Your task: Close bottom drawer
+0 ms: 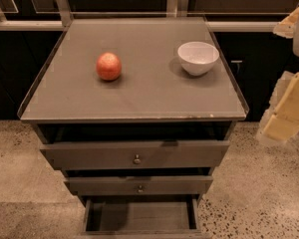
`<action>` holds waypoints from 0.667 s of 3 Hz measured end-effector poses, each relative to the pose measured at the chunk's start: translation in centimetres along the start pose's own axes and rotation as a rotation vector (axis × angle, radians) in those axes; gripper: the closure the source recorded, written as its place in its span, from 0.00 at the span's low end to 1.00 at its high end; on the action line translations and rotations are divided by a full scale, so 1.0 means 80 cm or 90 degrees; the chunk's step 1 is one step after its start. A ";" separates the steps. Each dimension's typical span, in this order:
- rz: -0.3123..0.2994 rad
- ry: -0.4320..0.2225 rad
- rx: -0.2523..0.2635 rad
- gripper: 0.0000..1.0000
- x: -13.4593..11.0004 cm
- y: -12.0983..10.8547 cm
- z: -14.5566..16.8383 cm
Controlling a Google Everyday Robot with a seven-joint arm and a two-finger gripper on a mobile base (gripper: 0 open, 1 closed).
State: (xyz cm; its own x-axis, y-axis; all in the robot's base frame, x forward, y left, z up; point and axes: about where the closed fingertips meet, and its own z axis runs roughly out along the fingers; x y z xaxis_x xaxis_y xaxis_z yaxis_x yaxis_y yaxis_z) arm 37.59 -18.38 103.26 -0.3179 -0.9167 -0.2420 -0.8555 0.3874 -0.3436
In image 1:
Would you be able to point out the metal railing frame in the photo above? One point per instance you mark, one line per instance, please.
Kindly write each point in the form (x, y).
(222, 15)

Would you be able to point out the white bowl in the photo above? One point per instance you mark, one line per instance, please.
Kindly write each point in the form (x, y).
(197, 58)

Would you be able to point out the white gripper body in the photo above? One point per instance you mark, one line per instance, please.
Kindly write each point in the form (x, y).
(281, 87)

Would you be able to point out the grey bottom drawer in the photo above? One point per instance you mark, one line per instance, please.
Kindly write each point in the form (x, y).
(142, 217)

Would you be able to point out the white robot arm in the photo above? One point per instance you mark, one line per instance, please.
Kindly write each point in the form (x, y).
(289, 28)

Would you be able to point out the grey drawer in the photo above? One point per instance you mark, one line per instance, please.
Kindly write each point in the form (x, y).
(142, 217)
(135, 154)
(139, 185)

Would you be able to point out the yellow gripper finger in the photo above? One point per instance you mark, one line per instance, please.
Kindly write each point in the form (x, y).
(280, 121)

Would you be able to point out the grey middle drawer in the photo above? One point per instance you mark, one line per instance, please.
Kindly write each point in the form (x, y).
(139, 185)

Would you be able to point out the red apple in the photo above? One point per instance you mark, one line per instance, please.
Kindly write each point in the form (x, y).
(108, 67)

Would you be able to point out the grey drawer cabinet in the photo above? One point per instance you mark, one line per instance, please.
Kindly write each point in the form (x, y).
(153, 99)

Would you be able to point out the grey top drawer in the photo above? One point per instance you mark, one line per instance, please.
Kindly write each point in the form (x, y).
(135, 154)

